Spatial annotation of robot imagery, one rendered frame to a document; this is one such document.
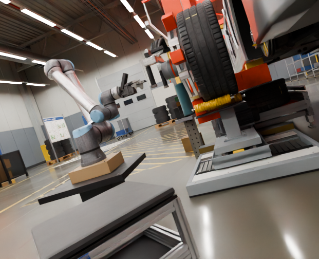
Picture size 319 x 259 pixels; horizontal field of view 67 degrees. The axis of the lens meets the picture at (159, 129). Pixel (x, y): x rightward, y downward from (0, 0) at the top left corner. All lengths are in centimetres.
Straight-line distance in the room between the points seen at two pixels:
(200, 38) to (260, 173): 85
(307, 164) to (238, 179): 37
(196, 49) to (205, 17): 19
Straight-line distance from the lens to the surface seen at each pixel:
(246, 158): 163
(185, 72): 155
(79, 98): 178
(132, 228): 71
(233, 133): 177
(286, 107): 240
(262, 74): 227
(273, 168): 150
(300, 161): 152
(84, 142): 175
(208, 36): 150
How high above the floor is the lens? 56
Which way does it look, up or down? 4 degrees down
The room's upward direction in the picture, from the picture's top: 19 degrees counter-clockwise
